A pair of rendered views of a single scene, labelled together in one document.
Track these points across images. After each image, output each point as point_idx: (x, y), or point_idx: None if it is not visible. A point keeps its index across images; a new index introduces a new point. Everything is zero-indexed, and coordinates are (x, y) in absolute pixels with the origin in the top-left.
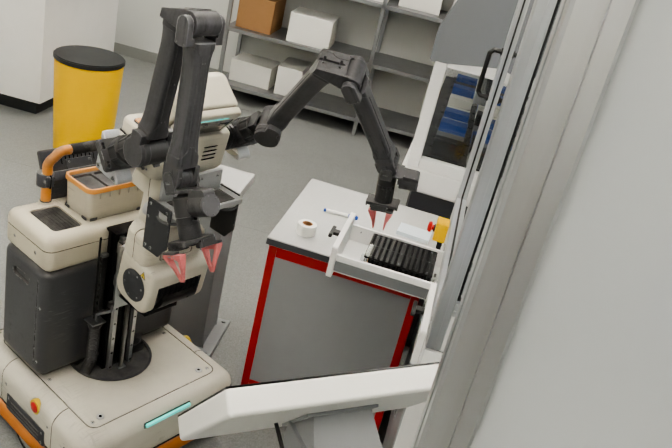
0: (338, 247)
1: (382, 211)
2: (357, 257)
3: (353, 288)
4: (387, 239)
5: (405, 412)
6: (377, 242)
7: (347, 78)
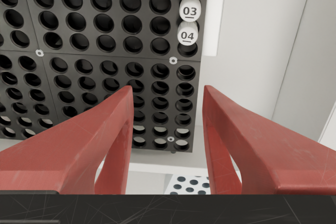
0: None
1: (125, 209)
2: (231, 33)
3: None
4: (132, 134)
5: None
6: (166, 93)
7: None
